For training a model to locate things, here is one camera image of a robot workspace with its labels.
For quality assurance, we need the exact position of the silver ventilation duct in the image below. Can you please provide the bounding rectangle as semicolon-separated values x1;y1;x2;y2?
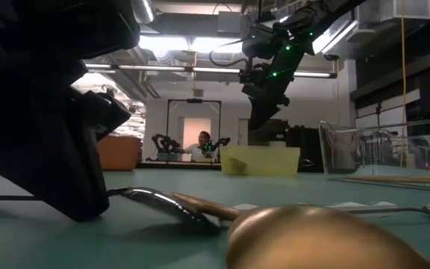
131;0;157;24

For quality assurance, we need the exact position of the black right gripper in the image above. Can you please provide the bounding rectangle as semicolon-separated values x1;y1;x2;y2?
239;55;298;132

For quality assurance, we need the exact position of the green table mat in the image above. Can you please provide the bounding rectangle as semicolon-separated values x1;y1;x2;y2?
0;166;430;269

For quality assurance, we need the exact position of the black station frame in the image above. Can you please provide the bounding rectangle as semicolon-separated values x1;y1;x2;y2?
165;98;222;162

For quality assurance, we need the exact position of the orange plastic bin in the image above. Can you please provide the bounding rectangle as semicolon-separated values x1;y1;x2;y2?
95;134;143;172

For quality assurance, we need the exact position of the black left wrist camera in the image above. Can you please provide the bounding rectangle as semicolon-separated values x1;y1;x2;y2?
71;90;132;142

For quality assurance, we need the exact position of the black cabinet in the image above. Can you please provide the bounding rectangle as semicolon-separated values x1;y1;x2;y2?
247;118;289;147

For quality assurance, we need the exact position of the black storage unit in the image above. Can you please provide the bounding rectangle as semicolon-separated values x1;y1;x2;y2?
287;125;324;173

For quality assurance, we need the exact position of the black spoon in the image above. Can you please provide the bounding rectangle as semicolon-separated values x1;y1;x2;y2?
0;185;219;229

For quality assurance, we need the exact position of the black table frame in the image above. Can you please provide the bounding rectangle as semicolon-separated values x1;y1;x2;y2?
138;160;222;170

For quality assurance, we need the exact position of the clear glass tray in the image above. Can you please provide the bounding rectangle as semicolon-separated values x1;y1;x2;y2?
317;106;430;194

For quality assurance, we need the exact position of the grey ceiling box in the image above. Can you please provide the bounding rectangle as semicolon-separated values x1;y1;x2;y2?
217;10;243;35

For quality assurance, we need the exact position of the yellow plastic bin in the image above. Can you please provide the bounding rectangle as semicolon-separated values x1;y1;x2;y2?
219;145;301;177

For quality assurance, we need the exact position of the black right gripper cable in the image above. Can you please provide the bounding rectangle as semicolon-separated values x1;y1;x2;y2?
209;48;249;69

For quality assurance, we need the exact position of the long ceiling light tube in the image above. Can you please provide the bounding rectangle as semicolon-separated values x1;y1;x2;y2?
84;63;338;79

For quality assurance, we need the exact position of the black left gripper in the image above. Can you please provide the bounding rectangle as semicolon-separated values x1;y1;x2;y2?
0;55;110;223

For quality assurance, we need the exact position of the person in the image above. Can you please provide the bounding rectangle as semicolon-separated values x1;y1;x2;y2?
184;130;216;162

